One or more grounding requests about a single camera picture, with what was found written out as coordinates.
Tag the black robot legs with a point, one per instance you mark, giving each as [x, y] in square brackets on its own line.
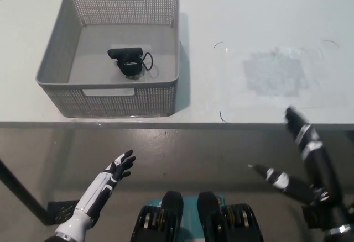
[210, 214]

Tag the grey perforated plastic basket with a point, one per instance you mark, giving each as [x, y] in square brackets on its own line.
[113, 101]

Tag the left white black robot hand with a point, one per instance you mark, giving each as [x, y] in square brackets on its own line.
[102, 189]

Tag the clear tape patch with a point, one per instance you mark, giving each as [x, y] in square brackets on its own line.
[276, 76]

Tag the black metal table leg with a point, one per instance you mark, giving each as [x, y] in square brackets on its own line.
[25, 192]

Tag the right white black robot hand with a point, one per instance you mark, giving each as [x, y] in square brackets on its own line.
[320, 167]

